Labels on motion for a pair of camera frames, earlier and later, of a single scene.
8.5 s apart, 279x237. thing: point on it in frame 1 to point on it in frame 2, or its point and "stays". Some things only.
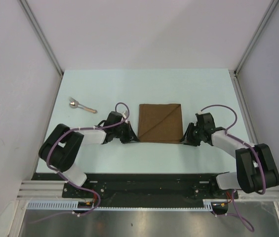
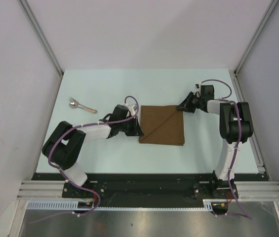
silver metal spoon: x=73 y=104 stays
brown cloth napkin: x=160 y=123 stays
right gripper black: x=187 y=138 to x=185 y=105
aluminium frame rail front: x=32 y=190 stays
